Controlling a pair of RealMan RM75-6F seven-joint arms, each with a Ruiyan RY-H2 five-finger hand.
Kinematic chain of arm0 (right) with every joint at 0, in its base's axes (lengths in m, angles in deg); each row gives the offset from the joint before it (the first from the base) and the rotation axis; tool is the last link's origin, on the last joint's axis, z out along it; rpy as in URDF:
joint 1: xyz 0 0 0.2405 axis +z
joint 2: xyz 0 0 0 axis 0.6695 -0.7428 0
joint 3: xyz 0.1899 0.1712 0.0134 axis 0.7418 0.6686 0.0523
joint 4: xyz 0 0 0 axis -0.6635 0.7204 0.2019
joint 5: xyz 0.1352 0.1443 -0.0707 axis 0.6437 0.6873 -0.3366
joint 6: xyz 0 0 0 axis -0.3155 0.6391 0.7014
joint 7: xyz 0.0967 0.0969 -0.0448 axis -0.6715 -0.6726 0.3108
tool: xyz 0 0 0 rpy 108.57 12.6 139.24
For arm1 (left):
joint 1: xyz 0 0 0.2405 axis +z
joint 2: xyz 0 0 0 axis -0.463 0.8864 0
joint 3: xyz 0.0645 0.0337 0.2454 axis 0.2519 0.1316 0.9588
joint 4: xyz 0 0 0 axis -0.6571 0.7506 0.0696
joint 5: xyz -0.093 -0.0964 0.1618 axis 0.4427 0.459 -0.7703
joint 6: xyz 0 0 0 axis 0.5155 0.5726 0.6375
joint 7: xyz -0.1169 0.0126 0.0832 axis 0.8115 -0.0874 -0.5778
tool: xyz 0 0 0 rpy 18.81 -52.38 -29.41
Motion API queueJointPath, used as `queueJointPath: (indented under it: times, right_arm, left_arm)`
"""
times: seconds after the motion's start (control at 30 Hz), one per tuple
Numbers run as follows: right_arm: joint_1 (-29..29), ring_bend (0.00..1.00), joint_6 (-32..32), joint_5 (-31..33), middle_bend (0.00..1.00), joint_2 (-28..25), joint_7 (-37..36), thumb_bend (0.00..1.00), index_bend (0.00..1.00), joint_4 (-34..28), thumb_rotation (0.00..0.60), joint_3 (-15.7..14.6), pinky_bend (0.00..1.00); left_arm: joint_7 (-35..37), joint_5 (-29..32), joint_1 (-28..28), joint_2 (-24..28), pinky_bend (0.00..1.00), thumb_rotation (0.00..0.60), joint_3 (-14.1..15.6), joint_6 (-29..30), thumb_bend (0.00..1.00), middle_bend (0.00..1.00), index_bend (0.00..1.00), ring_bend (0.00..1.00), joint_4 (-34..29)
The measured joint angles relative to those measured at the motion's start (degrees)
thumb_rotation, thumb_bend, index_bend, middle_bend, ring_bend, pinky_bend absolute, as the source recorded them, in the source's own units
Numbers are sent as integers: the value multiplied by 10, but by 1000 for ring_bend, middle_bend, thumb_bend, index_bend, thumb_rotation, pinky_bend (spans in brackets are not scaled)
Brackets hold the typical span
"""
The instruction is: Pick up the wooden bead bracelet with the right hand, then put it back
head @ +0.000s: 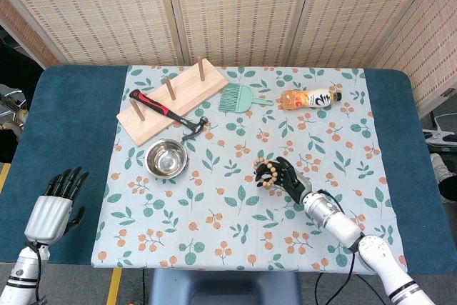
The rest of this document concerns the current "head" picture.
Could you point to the orange drink bottle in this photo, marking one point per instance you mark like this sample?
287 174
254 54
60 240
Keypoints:
303 99

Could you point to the dark blue felt table cover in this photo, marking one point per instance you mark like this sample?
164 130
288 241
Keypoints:
71 123

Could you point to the white stand base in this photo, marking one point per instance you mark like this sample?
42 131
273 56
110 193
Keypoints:
441 137

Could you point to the woven bamboo screen panel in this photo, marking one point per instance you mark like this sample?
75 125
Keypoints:
96 12
21 26
357 12
428 40
239 12

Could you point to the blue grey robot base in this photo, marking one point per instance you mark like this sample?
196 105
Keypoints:
225 287

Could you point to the floral leaf print tablecloth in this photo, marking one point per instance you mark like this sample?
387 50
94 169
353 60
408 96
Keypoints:
214 212

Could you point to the wooden board with three pegs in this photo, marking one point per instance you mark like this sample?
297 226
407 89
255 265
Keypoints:
193 87

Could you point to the shiny metal frame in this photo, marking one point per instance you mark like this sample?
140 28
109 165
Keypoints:
10 105

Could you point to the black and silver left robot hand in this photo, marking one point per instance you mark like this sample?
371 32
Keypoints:
48 219

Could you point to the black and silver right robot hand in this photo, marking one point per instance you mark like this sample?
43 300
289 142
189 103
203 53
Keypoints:
294 183

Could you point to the stainless steel bowl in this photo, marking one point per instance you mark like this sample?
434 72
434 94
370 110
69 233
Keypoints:
166 160

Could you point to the mint green plastic brush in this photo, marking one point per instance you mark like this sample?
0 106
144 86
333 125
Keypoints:
232 99

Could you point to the red and black claw hammer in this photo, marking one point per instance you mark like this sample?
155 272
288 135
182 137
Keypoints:
153 103

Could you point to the white and silver left robot arm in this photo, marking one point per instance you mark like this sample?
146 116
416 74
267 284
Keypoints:
21 276

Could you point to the white and silver right robot arm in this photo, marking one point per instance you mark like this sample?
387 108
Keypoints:
339 223

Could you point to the white shoe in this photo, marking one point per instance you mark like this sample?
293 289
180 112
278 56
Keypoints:
441 165

